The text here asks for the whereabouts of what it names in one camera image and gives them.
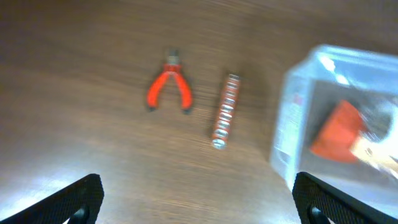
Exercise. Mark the clear plastic container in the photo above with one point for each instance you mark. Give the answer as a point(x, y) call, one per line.
point(311, 91)

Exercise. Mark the orange scraper wooden handle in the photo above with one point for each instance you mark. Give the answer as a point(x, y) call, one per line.
point(367, 135)

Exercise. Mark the orange socket bit rail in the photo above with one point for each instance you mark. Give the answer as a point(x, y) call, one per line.
point(225, 114)

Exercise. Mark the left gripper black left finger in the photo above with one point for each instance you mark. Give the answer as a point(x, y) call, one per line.
point(79, 202)

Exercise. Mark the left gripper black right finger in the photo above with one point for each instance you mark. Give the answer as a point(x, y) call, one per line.
point(317, 202)

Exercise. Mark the orange handled pliers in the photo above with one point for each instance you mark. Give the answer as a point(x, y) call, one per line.
point(171, 74)

